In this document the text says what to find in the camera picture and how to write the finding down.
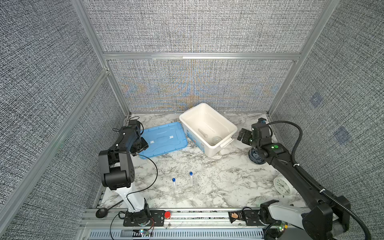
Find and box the blue plastic bin lid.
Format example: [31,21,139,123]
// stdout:
[140,122,188,159]

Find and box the blue capped test tube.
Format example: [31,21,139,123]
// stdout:
[172,178,178,194]
[189,172,195,187]

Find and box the white plastic storage bin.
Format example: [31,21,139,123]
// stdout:
[179,103,238,158]

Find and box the white mortar bowl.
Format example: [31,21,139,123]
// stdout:
[212,137,222,146]

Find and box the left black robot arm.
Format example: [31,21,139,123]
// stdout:
[99,117,151,226]

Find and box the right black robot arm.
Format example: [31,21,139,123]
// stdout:
[238,118,372,240]

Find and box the dark patterned ceramic bowl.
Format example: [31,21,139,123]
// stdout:
[248,149,266,165]

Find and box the red emergency stop button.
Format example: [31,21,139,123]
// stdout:
[164,211,171,219]

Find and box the black round microphone puck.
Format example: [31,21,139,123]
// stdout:
[95,208,109,219]

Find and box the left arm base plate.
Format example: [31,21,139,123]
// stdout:
[123,210,165,227]

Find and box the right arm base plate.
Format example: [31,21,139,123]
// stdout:
[243,209,265,227]

